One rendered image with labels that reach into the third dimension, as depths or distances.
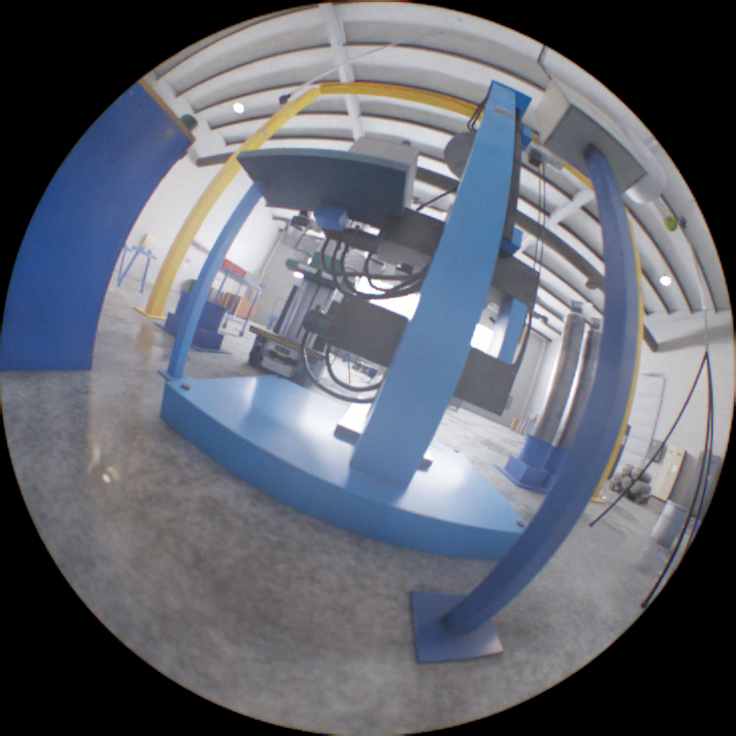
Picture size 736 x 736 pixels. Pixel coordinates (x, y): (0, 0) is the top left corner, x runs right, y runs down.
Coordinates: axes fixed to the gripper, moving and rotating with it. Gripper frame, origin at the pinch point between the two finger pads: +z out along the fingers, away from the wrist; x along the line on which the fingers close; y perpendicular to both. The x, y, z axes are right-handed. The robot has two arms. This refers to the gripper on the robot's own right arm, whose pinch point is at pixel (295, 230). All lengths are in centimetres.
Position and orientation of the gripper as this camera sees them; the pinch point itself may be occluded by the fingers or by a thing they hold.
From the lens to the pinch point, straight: 167.4
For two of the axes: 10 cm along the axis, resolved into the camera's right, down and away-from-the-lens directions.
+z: -1.5, 9.3, -3.3
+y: -3.5, 2.7, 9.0
